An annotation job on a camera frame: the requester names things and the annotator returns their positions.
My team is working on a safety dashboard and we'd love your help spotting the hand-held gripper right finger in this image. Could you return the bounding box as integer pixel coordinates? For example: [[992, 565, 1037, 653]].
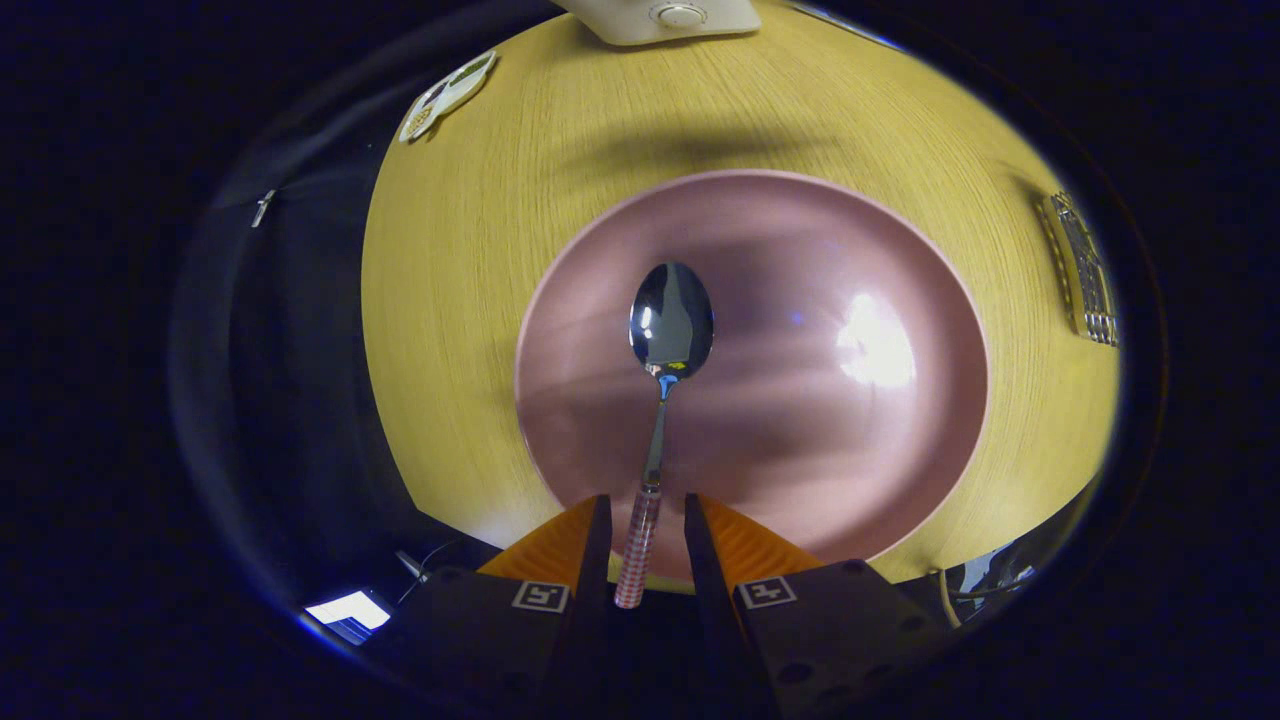
[[684, 493, 951, 716]]

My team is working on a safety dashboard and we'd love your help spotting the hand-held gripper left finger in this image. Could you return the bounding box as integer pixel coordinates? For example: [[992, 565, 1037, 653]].
[[385, 494, 614, 713]]

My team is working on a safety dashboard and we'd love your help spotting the metal spoon checked handle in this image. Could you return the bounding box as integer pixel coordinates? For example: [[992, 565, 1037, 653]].
[[614, 262, 715, 610]]

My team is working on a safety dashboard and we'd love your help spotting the pink plate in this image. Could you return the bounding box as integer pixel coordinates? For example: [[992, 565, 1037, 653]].
[[514, 169, 991, 586]]

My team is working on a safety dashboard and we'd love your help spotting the white lit screen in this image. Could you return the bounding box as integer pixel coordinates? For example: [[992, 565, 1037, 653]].
[[305, 590, 393, 646]]

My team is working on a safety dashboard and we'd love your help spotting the black backdrop cloth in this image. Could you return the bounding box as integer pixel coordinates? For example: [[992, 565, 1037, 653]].
[[170, 20, 501, 641]]

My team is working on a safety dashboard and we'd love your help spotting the white divided dish with beans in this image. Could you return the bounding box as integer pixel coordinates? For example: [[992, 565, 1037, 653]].
[[399, 50, 499, 143]]

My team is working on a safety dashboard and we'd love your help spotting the white toaster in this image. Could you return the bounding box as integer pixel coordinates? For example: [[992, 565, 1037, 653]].
[[553, 0, 763, 47]]

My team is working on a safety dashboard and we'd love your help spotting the metal wire rack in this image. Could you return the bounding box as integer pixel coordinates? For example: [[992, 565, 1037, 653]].
[[1037, 190, 1119, 347]]

